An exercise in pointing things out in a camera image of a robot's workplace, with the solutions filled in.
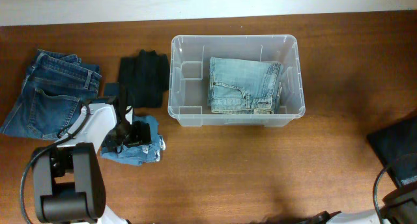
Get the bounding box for small blue denim shorts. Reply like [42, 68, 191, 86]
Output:
[100, 115, 166, 166]

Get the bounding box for light blue jeans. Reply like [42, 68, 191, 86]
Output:
[208, 57, 283, 115]

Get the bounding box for black garment with red trim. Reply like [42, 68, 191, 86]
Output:
[367, 117, 416, 188]

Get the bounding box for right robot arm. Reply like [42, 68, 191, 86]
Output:
[303, 152, 416, 224]

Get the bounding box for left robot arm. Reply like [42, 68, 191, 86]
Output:
[24, 96, 149, 223]

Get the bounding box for clear plastic storage container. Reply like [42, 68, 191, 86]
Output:
[167, 35, 306, 127]

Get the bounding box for black folded garment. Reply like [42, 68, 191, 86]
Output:
[118, 50, 170, 108]

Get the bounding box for dark blue folded jeans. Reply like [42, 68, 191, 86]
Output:
[1, 49, 102, 141]

